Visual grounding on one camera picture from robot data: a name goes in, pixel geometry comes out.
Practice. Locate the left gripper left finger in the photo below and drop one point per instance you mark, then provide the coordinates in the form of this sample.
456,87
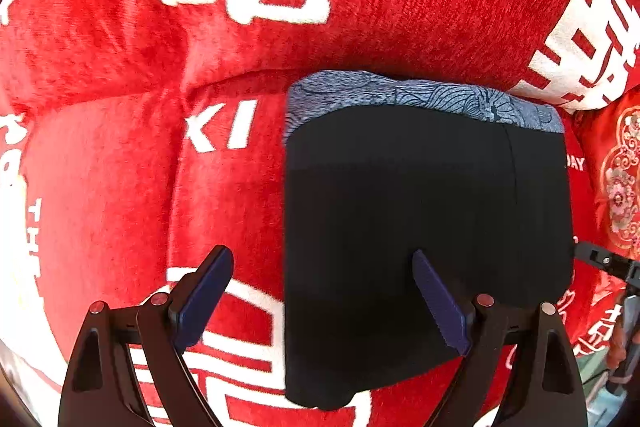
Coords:
101,387

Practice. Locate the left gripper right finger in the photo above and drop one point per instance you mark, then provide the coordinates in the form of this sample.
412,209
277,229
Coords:
544,387

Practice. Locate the black pants with grey waistband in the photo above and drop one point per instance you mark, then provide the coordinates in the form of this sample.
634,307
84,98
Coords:
377,170

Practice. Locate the person's right hand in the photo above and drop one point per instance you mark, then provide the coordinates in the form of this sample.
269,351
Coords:
617,346

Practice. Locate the red embroidered pillow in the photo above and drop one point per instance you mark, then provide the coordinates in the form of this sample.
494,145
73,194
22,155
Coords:
609,138

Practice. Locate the red blanket with white characters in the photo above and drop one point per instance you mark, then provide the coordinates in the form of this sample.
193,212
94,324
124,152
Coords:
137,135

